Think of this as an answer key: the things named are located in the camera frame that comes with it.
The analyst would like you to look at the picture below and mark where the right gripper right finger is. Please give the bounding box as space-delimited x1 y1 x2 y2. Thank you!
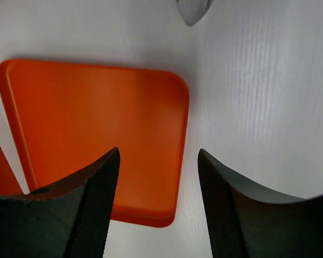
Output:
198 149 323 257

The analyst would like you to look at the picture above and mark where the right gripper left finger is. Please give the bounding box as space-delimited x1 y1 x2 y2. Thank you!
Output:
0 148 120 257

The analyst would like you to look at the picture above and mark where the orange box lid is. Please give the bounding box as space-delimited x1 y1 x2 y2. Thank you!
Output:
0 59 189 228

